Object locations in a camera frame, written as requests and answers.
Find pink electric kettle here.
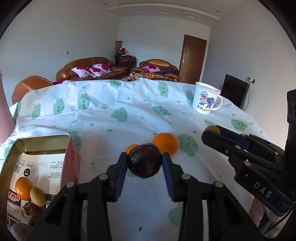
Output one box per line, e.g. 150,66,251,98
0,72,16,145

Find brown leather armchair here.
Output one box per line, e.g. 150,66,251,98
139,59,179,82

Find cut dark fruit white flesh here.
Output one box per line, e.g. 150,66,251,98
22,202,47,226

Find purple blanket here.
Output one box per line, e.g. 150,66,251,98
159,67,179,75

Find purple passion fruit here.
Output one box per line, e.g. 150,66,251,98
10,223,34,241

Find white tablecloth green cloud print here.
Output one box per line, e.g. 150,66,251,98
0,77,287,241

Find small yellow-brown round fruit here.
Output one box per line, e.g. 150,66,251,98
30,187,47,207
205,125,221,135

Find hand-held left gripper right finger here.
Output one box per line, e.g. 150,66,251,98
161,152,266,241

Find white pillow magenta flowers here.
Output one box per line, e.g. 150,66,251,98
70,67,93,78
89,63,112,77

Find brown leather sofa armrest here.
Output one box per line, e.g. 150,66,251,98
11,75,55,105

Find cluttered coffee table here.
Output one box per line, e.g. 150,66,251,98
120,73,167,81

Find stack of dark chairs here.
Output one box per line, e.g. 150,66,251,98
114,51,137,68

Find long brown leather sofa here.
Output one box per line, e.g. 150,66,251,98
56,57,130,81

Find pink tin box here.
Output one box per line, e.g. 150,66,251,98
0,134,81,241

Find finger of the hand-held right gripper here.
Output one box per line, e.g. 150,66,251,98
201,130,286,173
217,126,287,156

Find black television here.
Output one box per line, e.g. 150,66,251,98
221,74,250,110

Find orange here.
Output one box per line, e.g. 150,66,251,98
152,133,179,156
125,144,140,154
15,177,33,201

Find dark brown round fruit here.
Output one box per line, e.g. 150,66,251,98
128,144,162,178

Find person's right hand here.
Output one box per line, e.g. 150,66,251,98
251,198,281,234

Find white cartoon print mug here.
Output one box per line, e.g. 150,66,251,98
192,82,223,115

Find brown wooden door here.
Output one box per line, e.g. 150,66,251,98
179,34,207,85

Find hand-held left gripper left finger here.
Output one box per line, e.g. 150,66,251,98
28,152,129,241

